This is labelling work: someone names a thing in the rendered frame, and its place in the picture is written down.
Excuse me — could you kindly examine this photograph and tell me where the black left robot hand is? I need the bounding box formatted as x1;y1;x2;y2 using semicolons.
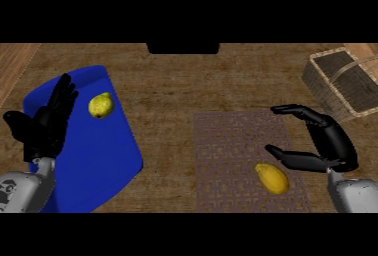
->
1;73;79;164

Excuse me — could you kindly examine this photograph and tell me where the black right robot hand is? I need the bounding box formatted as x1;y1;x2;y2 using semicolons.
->
264;104;360;173

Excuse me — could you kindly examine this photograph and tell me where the brown patterned placemat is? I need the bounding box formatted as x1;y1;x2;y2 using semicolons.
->
190;110;313;214

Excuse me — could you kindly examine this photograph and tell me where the wicker basket with handle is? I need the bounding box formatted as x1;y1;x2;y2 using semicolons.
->
299;46;378;124

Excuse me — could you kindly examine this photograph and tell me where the greenish yellow lemon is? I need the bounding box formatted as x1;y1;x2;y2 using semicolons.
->
87;92;115;120

